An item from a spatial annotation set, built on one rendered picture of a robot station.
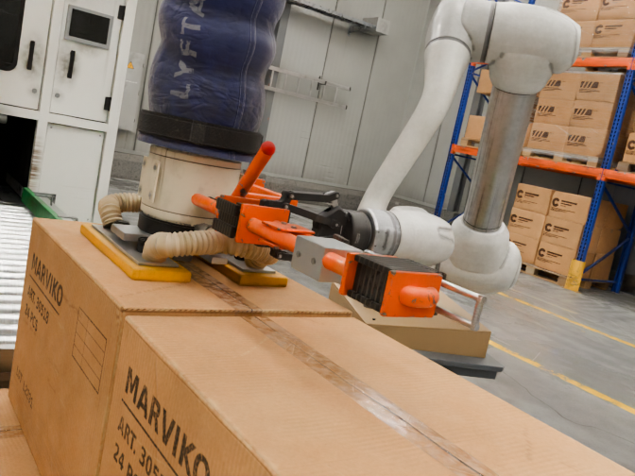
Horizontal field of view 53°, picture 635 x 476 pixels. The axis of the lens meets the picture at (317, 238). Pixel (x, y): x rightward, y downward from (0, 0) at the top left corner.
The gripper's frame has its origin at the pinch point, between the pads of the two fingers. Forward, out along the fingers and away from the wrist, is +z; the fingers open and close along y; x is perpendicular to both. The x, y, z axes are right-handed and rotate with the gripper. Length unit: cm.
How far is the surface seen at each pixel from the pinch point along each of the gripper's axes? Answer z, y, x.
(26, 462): 22, 54, 28
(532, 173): -843, -28, 610
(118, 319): 20.5, 14.7, -4.0
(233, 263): -5.6, 10.7, 15.2
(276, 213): -1.5, -2.1, -3.0
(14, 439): 23, 54, 36
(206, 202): 3.3, -0.4, 12.0
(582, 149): -708, -68, 436
